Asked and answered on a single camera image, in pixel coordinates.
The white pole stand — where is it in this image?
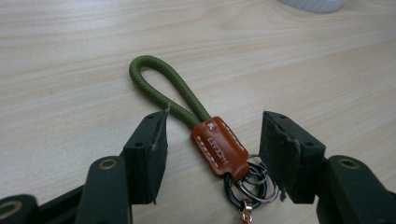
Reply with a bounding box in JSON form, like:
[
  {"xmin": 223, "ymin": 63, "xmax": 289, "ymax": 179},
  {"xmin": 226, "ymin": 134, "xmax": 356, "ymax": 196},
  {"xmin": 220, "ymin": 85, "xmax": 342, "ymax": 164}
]
[{"xmin": 276, "ymin": 0, "xmax": 347, "ymax": 14}]

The green cord keychain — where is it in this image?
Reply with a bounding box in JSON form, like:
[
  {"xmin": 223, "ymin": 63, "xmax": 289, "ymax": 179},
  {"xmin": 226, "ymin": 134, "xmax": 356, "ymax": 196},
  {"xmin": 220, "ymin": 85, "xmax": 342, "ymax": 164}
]
[{"xmin": 128, "ymin": 55, "xmax": 280, "ymax": 224}]

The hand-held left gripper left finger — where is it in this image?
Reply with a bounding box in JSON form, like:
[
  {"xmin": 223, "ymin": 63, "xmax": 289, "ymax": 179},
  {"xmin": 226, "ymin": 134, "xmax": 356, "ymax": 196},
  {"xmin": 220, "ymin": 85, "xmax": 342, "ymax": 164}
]
[{"xmin": 122, "ymin": 110, "xmax": 169, "ymax": 205}]

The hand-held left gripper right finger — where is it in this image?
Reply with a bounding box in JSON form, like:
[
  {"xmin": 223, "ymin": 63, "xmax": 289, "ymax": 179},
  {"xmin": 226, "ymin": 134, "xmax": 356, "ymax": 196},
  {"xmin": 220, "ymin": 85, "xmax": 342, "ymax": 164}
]
[{"xmin": 259, "ymin": 110, "xmax": 327, "ymax": 205}]

